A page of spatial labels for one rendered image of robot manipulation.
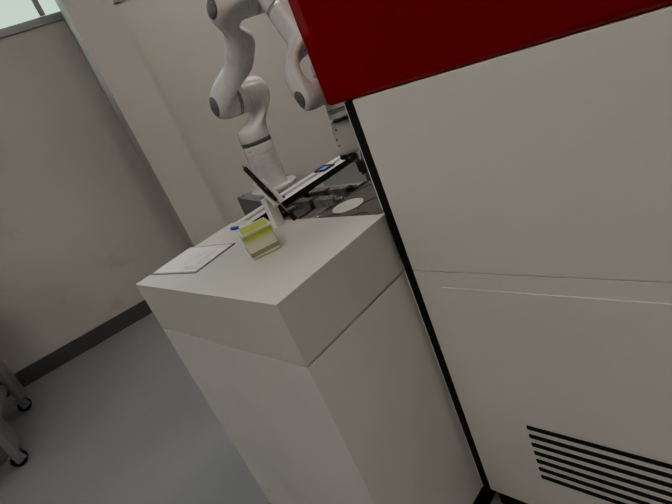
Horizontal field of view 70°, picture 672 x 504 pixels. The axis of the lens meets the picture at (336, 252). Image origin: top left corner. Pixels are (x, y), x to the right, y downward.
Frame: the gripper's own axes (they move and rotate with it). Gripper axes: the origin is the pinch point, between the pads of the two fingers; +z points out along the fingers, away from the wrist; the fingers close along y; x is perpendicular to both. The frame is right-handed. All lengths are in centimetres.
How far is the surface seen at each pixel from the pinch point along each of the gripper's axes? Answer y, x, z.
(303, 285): 11, 61, 3
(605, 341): -38, 63, 30
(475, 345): -16, 47, 37
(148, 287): 59, 35, 3
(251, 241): 24.7, 41.1, -2.1
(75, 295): 257, -158, 58
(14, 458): 230, -30, 93
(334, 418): 15, 66, 31
